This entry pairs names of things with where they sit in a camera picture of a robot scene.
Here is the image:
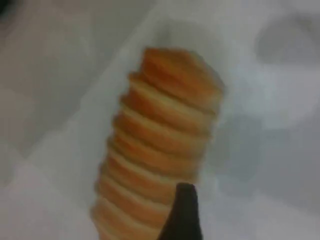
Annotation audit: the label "long ridged golden bread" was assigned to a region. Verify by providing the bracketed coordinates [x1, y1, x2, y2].
[89, 47, 225, 240]

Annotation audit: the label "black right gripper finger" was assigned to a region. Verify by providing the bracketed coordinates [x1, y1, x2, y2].
[156, 183, 203, 240]

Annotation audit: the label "white canvas bag green handles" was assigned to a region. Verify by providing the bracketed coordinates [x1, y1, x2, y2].
[0, 0, 320, 240]

